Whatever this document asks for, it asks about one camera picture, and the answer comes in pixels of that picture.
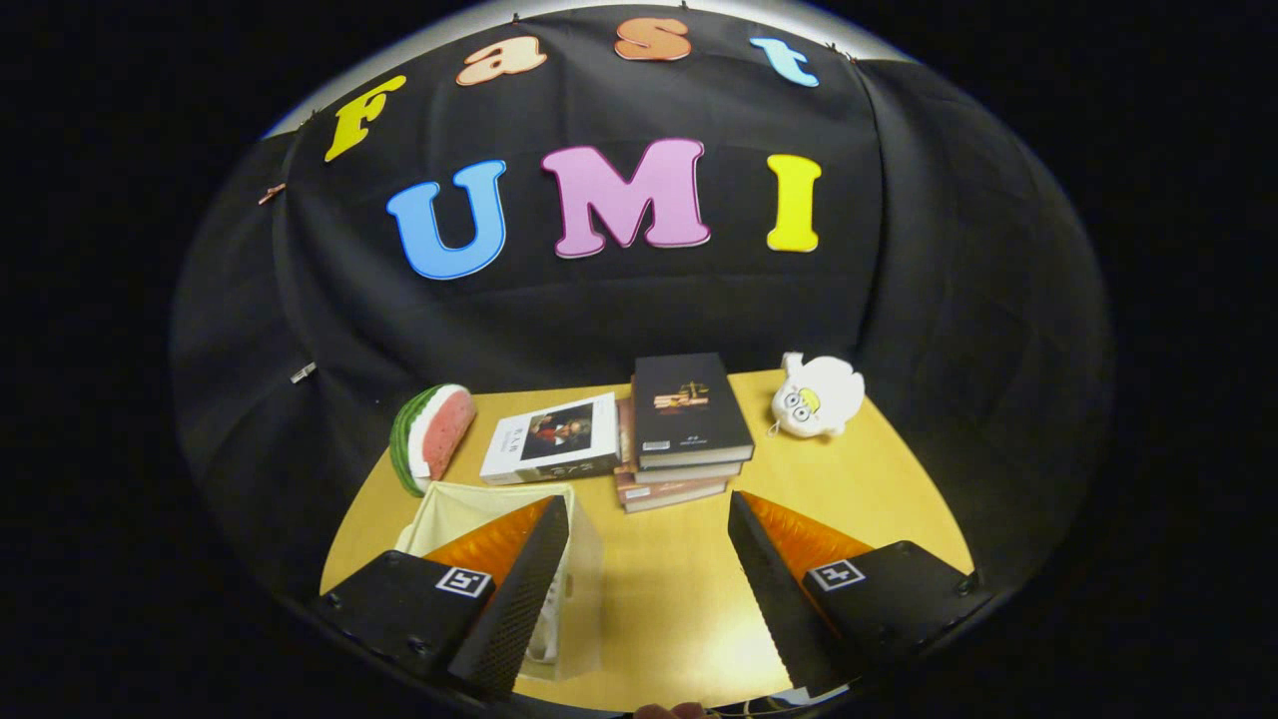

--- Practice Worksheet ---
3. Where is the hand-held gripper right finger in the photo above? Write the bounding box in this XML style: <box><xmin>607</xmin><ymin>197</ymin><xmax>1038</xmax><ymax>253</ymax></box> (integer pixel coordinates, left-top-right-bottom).
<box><xmin>727</xmin><ymin>489</ymin><xmax>994</xmax><ymax>700</ymax></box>

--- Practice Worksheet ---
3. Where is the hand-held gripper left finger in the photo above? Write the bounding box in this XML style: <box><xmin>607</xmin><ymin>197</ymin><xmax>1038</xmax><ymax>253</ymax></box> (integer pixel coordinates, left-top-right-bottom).
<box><xmin>315</xmin><ymin>494</ymin><xmax>570</xmax><ymax>700</ymax></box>

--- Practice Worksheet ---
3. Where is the white canvas shoe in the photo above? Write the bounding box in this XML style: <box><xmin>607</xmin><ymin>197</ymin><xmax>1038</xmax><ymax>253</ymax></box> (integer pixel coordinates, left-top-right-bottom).
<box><xmin>527</xmin><ymin>584</ymin><xmax>565</xmax><ymax>662</ymax></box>

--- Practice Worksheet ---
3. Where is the beige fabric storage box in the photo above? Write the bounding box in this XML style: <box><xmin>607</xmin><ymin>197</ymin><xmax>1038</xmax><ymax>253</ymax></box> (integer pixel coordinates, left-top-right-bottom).
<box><xmin>395</xmin><ymin>481</ymin><xmax>606</xmax><ymax>683</ymax></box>

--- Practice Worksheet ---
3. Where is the brown book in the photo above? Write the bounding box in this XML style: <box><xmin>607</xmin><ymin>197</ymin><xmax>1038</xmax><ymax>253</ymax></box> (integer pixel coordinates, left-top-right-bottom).
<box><xmin>613</xmin><ymin>397</ymin><xmax>730</xmax><ymax>514</ymax></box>

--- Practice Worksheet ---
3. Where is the dark book with white pages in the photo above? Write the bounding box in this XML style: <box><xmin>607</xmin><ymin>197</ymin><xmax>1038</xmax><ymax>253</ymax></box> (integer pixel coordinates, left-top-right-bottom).
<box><xmin>634</xmin><ymin>459</ymin><xmax>745</xmax><ymax>486</ymax></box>

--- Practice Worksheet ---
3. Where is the white book with portrait cover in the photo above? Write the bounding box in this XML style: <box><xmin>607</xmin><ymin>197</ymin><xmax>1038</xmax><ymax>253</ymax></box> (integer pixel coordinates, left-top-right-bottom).
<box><xmin>479</xmin><ymin>391</ymin><xmax>622</xmax><ymax>486</ymax></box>

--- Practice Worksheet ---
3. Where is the watermelon slice toy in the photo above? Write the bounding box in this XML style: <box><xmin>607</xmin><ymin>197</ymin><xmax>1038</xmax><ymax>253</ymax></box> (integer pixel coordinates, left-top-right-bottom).
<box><xmin>388</xmin><ymin>383</ymin><xmax>477</xmax><ymax>498</ymax></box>

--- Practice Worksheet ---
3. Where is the white plush toy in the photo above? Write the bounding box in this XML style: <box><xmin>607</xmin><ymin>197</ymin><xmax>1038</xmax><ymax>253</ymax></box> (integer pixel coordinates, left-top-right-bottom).
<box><xmin>769</xmin><ymin>352</ymin><xmax>867</xmax><ymax>439</ymax></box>

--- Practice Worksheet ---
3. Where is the black hardcover book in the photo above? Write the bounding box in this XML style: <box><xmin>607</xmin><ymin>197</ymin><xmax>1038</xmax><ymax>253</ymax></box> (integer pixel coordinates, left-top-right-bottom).
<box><xmin>631</xmin><ymin>352</ymin><xmax>756</xmax><ymax>471</ymax></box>

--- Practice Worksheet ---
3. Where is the black backdrop cloth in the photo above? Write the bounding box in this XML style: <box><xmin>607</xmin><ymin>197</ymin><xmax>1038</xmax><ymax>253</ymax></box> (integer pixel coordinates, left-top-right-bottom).
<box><xmin>168</xmin><ymin>5</ymin><xmax>1114</xmax><ymax>610</ymax></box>

